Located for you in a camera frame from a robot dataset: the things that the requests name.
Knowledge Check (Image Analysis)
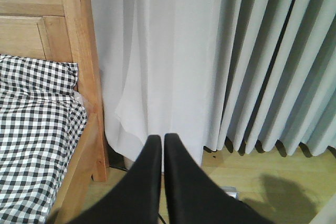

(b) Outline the white floor power socket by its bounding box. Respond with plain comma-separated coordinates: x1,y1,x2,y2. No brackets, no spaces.
221,186,238,199

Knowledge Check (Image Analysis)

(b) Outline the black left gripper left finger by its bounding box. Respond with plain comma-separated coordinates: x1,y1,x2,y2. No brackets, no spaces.
70,135,162,223

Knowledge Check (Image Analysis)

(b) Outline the wooden bed frame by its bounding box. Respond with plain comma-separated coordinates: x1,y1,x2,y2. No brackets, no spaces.
1,0,108,223

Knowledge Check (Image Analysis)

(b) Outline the grey pleated curtain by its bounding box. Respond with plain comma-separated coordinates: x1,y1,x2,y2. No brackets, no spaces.
206,0,335,156

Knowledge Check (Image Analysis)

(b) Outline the white sheer curtain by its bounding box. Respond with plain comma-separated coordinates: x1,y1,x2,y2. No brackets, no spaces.
91,0,221,164

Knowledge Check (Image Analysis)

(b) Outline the checkered pillow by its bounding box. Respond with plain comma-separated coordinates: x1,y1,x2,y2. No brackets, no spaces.
1,55,79,95

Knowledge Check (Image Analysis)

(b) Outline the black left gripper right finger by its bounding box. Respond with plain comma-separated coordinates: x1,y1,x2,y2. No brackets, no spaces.
164,133,271,223

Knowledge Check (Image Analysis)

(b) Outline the checkered black white duvet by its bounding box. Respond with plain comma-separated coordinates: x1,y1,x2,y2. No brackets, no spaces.
1,91,88,223

